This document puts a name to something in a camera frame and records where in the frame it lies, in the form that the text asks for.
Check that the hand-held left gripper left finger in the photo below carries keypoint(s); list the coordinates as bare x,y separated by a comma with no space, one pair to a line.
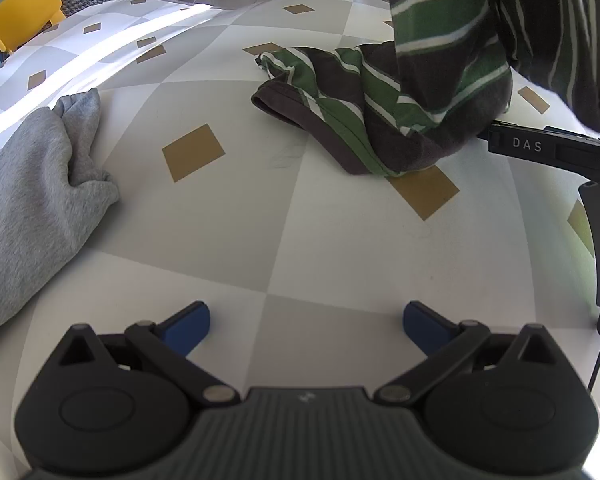
187,330

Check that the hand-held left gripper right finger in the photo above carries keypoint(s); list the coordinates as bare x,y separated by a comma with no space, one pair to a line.
422,327

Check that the green brown striped shirt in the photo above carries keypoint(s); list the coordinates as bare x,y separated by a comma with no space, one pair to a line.
380,110

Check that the diamond patterned tablecloth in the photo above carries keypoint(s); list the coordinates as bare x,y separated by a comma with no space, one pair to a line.
305,240

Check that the grey sweatshirt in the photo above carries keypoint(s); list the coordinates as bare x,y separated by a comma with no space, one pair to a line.
30,185

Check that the yellow plastic chair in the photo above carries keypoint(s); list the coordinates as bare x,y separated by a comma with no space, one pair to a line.
20,15

